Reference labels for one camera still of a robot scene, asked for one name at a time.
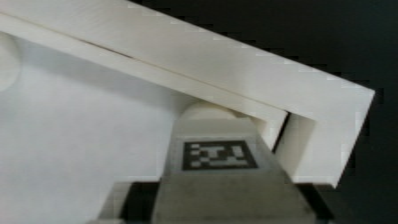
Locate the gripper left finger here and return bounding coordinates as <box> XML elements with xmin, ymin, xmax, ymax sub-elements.
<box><xmin>88</xmin><ymin>181</ymin><xmax>161</xmax><ymax>224</ymax></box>

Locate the white leg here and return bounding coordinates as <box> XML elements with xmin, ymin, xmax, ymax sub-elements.
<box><xmin>152</xmin><ymin>102</ymin><xmax>317</xmax><ymax>224</ymax></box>

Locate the white U-shaped obstacle fence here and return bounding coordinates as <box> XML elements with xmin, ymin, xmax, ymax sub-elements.
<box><xmin>0</xmin><ymin>0</ymin><xmax>376</xmax><ymax>184</ymax></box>

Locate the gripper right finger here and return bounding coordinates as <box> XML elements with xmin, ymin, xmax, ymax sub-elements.
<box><xmin>298</xmin><ymin>183</ymin><xmax>335</xmax><ymax>224</ymax></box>

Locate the white square tabletop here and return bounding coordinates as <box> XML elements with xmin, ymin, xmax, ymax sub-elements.
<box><xmin>0</xmin><ymin>13</ymin><xmax>271</xmax><ymax>224</ymax></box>

